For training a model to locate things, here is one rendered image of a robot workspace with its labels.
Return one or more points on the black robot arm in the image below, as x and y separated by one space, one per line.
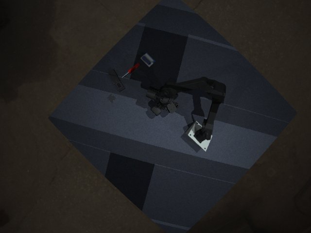
169 89

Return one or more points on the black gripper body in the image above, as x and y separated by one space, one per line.
156 110

